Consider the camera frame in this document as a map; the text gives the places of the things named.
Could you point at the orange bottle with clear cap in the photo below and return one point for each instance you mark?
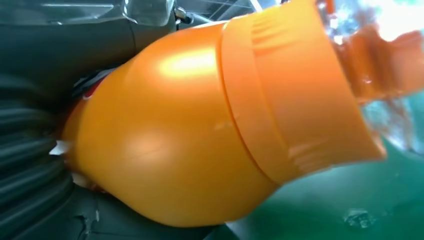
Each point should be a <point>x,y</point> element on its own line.
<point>165,132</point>

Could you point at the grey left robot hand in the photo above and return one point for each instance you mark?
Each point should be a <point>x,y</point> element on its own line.
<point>66,49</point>

